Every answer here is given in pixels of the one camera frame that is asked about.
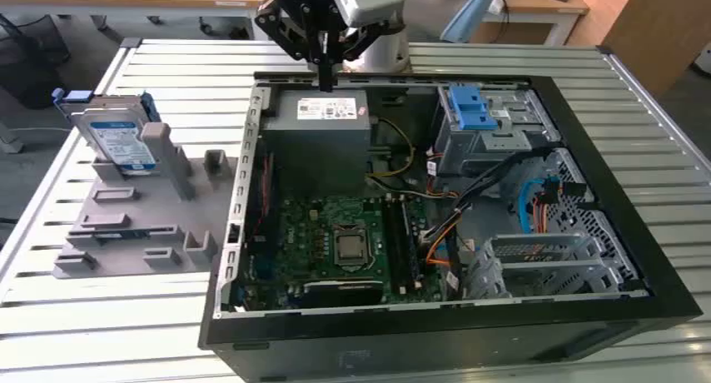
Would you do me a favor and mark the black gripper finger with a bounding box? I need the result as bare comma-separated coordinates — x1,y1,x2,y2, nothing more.
253,1,330,93
327,18,409,93

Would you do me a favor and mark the hard disk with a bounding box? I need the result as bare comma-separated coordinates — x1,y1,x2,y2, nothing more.
53,89,163,177

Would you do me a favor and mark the blue data wire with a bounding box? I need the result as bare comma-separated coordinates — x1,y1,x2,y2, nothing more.
519,177,561,235

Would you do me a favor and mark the orange red yellow power wire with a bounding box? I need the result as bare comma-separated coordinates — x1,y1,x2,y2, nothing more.
531,178,586,235

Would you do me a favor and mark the grey metal disk bay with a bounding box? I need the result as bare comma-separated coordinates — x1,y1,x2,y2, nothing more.
466,231,638,299

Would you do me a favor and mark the blue plastic drive latch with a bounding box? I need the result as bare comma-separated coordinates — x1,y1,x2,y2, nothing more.
449,85,501,131

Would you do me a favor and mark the grey power supply unit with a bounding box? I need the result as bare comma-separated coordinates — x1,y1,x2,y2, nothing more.
261,87,373,196

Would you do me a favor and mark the grey metal drive cage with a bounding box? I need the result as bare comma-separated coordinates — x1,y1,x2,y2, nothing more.
433,82,562,188

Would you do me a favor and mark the black mesh waste bin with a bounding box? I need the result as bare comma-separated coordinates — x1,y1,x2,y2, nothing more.
0,12,73,110

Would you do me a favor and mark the green motherboard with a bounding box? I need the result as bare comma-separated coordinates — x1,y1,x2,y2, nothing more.
247,193,462,311

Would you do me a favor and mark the grey parts rack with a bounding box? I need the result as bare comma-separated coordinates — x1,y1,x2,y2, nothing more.
50,122,241,279

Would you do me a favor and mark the black RAM slot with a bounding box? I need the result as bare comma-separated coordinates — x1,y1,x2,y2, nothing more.
401,193,425,292
385,193,409,296

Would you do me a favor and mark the CPU socket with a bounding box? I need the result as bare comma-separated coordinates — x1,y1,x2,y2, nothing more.
330,222,379,275

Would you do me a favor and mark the silver CPU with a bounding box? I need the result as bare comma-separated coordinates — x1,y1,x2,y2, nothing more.
335,234,369,261

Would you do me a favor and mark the brown wooden cabinet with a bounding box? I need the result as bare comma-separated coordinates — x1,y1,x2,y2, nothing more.
602,0,711,97

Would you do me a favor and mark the grey metal foot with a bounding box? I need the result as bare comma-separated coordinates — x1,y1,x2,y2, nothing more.
0,120,27,155

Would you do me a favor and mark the RAM stick on rack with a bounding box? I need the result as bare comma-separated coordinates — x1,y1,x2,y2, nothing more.
93,229,150,239

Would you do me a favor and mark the white device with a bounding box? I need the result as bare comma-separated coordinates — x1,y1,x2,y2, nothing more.
693,44,711,74

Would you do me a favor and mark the black graphics card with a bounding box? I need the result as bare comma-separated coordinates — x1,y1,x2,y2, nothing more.
303,279,386,308

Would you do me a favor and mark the black PC case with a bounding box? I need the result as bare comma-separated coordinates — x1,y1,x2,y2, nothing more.
198,71,702,383

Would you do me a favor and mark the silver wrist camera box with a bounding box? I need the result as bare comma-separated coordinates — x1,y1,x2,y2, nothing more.
327,0,407,27

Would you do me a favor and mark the yellow wire bundle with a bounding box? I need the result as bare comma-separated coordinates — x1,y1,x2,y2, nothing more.
365,117,418,180

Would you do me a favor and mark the thin red wire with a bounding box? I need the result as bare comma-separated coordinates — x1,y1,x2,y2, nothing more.
250,152,278,245

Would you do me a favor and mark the black cable bundle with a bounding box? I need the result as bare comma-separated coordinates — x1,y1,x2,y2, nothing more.
421,149,553,251

